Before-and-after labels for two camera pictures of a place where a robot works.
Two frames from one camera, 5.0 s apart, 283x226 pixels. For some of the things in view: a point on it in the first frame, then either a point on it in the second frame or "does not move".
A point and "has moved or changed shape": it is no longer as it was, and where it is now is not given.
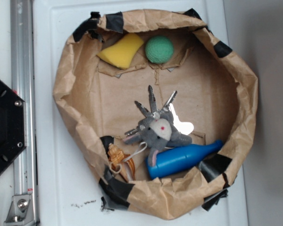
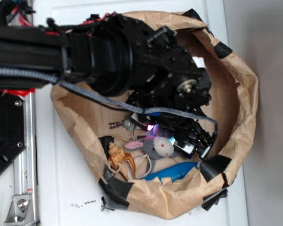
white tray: x=66 y=189 does not move
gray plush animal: x=158 y=133 has moved or changed shape
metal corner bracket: x=20 y=211 does not move
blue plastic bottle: x=172 y=159 → x=173 y=172
